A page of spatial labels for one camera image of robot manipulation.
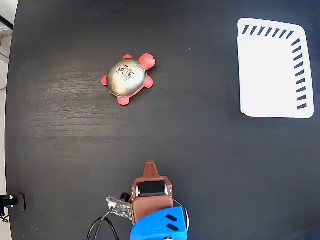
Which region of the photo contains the red turtle toy golden shell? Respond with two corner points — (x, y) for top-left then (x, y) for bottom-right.
(101, 52), (157, 106)

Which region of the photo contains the white slotted tray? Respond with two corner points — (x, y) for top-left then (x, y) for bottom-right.
(236, 17), (315, 119)

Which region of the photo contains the black table clamp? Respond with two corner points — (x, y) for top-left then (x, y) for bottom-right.
(0, 192), (27, 217)

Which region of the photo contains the black metal bar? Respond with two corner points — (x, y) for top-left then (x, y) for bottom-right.
(0, 14), (15, 30)

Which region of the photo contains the red white black servo wire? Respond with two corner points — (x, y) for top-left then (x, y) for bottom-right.
(171, 197), (190, 230)

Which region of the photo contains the green camera circuit board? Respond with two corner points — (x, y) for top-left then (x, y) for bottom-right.
(106, 191), (134, 221)

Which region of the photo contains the black camera cable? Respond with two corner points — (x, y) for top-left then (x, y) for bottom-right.
(86, 211), (120, 240)

